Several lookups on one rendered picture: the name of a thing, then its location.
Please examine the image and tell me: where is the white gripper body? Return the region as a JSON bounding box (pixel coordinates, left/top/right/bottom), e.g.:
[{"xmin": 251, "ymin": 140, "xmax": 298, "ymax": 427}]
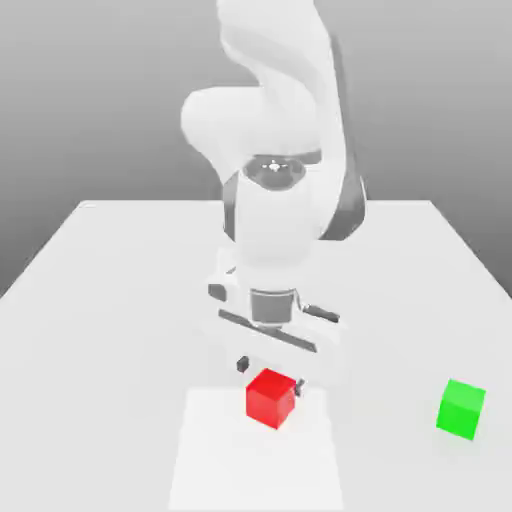
[{"xmin": 208, "ymin": 306, "xmax": 346, "ymax": 386}]

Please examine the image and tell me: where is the small red cube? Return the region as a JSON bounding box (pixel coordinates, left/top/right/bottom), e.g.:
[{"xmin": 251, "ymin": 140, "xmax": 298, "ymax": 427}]
[{"xmin": 244, "ymin": 367, "xmax": 298, "ymax": 432}]

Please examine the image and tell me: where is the small green cube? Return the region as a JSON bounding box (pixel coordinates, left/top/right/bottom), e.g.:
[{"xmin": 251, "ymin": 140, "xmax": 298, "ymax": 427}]
[{"xmin": 434, "ymin": 377, "xmax": 488, "ymax": 443}]

